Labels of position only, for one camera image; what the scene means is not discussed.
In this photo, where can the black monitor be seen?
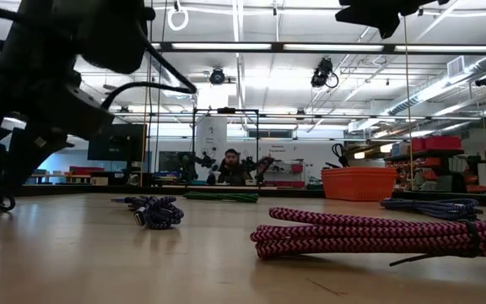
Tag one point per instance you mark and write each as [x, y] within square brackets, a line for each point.
[118, 145]

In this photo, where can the storage shelf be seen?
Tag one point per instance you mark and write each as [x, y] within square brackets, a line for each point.
[437, 153]

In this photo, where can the orange plastic basket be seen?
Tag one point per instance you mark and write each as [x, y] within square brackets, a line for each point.
[357, 186]

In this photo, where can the red tray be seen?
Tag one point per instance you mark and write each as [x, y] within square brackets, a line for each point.
[87, 169]

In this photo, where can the black background frame stand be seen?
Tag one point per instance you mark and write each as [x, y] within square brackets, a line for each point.
[226, 110]

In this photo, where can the black beam with light strips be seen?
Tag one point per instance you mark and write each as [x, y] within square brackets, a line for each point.
[226, 45]

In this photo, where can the black background robot arm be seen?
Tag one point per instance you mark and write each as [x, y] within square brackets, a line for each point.
[264, 166]
[188, 169]

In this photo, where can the black table frame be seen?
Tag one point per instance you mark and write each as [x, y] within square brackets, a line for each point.
[99, 190]

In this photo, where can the silver ceiling duct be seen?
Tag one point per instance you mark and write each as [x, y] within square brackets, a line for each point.
[437, 86]

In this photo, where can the person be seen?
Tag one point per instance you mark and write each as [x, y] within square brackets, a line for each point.
[232, 173]

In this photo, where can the dark display screen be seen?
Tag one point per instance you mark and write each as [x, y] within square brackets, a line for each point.
[169, 160]

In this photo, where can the white pillar with sign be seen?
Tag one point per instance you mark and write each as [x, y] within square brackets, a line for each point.
[211, 139]

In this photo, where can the black ceiling camera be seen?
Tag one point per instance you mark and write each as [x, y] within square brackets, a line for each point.
[484, 80]
[217, 77]
[322, 74]

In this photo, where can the red storage bins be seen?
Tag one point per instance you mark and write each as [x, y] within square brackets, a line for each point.
[441, 142]

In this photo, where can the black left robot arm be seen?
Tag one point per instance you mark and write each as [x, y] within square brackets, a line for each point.
[57, 38]

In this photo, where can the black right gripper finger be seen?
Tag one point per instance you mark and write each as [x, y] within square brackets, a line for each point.
[361, 8]
[371, 20]

